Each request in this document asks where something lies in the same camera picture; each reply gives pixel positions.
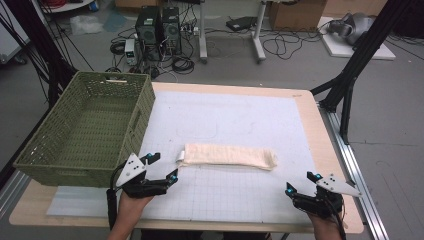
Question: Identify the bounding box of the black metal frame stand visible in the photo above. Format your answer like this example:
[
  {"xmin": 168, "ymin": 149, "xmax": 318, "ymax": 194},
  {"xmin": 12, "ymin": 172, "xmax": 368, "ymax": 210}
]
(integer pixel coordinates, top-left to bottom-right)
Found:
[
  {"xmin": 309, "ymin": 0, "xmax": 414, "ymax": 145},
  {"xmin": 3, "ymin": 0, "xmax": 80, "ymax": 108}
]

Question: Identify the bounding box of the white floor board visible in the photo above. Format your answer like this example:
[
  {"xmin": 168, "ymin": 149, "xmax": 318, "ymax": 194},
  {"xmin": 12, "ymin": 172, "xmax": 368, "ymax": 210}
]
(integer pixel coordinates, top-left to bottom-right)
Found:
[{"xmin": 318, "ymin": 16, "xmax": 397, "ymax": 61}]

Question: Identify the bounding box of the white desk leg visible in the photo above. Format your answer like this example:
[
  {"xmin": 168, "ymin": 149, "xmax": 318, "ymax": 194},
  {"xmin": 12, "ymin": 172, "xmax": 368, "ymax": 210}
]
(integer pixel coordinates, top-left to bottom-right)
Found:
[
  {"xmin": 198, "ymin": 0, "xmax": 209, "ymax": 64},
  {"xmin": 251, "ymin": 0, "xmax": 268, "ymax": 63}
]

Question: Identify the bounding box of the black flat device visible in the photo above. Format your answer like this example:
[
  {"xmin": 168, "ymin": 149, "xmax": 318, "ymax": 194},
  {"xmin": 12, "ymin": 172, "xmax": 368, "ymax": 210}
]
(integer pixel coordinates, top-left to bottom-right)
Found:
[{"xmin": 225, "ymin": 16, "xmax": 258, "ymax": 33}]

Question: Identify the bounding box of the grey power supply unit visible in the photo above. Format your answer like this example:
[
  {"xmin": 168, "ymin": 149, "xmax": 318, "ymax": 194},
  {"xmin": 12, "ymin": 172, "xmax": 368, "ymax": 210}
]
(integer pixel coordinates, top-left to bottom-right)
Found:
[{"xmin": 124, "ymin": 38, "xmax": 140, "ymax": 66}]

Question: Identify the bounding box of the white cabinet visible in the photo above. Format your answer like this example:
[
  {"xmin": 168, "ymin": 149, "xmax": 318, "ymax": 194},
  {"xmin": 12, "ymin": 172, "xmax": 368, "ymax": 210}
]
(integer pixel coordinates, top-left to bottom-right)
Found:
[{"xmin": 0, "ymin": 0, "xmax": 32, "ymax": 65}]

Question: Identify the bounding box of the aluminium rail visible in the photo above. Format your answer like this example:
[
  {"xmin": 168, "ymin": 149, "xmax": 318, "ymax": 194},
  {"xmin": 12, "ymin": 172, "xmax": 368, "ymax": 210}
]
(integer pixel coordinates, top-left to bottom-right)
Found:
[
  {"xmin": 0, "ymin": 169, "xmax": 32, "ymax": 218},
  {"xmin": 318, "ymin": 104, "xmax": 390, "ymax": 240}
]

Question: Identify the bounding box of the person's left hand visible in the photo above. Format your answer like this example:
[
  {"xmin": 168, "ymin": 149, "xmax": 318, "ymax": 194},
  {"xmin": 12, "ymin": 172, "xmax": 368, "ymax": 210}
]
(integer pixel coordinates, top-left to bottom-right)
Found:
[{"xmin": 116, "ymin": 192, "xmax": 155, "ymax": 228}]

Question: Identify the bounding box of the green woven plastic basket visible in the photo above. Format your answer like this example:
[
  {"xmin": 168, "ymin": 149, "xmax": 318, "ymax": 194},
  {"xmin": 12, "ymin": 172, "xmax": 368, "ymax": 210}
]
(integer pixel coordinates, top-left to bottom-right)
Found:
[{"xmin": 12, "ymin": 70, "xmax": 157, "ymax": 189}]

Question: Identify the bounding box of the wooden table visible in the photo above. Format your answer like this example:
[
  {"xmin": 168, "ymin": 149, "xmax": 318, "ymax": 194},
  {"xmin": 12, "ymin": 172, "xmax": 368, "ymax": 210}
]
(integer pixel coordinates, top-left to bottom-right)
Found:
[{"xmin": 8, "ymin": 81, "xmax": 365, "ymax": 234}]

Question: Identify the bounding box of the large black computer tower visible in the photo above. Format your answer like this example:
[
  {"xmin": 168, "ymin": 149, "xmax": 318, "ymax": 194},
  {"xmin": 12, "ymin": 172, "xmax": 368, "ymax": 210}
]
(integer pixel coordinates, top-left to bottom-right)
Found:
[{"xmin": 134, "ymin": 6, "xmax": 164, "ymax": 62}]

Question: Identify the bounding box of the black coiled cable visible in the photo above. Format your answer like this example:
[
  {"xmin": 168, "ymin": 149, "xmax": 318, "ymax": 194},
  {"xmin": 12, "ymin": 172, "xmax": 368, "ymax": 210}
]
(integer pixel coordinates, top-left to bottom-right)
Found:
[{"xmin": 171, "ymin": 55, "xmax": 196, "ymax": 75}]

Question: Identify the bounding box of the black loose floor cable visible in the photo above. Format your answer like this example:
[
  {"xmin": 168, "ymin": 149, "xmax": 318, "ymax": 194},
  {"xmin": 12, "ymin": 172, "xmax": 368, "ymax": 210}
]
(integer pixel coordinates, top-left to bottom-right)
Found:
[{"xmin": 262, "ymin": 30, "xmax": 322, "ymax": 62}]

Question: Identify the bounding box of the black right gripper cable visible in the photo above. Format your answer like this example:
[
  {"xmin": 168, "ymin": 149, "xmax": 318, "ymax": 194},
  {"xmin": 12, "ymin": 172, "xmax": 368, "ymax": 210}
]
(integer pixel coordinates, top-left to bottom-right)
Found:
[{"xmin": 328, "ymin": 199, "xmax": 348, "ymax": 240}]

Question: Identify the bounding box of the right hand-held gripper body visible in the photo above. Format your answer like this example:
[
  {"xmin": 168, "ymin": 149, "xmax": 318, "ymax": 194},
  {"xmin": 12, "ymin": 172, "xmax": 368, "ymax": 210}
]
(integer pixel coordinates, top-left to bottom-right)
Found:
[{"xmin": 292, "ymin": 173, "xmax": 363, "ymax": 220}]

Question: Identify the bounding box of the person's right hand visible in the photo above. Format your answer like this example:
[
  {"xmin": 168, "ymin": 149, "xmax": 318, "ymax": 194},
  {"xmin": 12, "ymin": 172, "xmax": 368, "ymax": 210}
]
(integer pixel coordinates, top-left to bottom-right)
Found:
[{"xmin": 307, "ymin": 213, "xmax": 342, "ymax": 235}]

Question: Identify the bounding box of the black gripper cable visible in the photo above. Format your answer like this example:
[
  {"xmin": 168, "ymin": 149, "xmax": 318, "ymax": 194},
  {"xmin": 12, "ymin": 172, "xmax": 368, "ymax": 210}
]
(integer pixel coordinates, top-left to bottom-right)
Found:
[
  {"xmin": 105, "ymin": 162, "xmax": 127, "ymax": 231},
  {"xmin": 328, "ymin": 199, "xmax": 348, "ymax": 240}
]

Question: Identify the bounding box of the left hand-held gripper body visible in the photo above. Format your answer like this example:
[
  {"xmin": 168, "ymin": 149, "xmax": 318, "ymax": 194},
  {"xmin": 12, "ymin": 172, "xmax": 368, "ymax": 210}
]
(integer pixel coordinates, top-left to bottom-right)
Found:
[{"xmin": 115, "ymin": 153, "xmax": 170, "ymax": 199}]

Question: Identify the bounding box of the brown cardboard box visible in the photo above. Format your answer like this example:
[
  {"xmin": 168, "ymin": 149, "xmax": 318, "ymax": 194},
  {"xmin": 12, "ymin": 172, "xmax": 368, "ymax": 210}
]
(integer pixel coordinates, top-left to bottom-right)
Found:
[{"xmin": 268, "ymin": 0, "xmax": 328, "ymax": 32}]

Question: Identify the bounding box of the slim black computer tower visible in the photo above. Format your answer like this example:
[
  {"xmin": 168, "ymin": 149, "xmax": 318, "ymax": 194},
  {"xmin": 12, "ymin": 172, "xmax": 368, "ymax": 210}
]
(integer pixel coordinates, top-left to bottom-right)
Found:
[{"xmin": 161, "ymin": 7, "xmax": 183, "ymax": 56}]

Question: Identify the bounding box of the cream cloth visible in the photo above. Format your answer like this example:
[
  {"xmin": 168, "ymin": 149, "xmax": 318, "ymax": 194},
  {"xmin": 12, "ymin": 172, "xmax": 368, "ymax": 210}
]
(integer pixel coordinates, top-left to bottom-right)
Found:
[{"xmin": 175, "ymin": 143, "xmax": 279, "ymax": 172}]

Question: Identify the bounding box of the white gridded mat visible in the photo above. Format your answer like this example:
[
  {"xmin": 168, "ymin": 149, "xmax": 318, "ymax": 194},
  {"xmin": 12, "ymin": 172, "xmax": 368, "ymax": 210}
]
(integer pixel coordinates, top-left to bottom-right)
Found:
[{"xmin": 46, "ymin": 90, "xmax": 318, "ymax": 224}]

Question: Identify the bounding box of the grey rounded device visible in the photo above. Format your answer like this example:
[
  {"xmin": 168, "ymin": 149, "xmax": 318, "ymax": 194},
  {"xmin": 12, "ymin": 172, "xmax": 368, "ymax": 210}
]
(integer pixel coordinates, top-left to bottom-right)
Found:
[{"xmin": 326, "ymin": 12, "xmax": 376, "ymax": 46}]

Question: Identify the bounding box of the clear plastic bag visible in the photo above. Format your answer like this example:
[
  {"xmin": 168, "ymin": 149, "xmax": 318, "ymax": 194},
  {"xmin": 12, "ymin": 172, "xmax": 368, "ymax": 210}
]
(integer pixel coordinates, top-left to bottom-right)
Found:
[{"xmin": 69, "ymin": 14, "xmax": 105, "ymax": 36}]

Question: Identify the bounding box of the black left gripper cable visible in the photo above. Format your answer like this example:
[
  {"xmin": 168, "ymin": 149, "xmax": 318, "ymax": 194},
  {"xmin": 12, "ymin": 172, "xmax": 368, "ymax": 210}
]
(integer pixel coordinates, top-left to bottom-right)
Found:
[{"xmin": 105, "ymin": 162, "xmax": 127, "ymax": 231}]

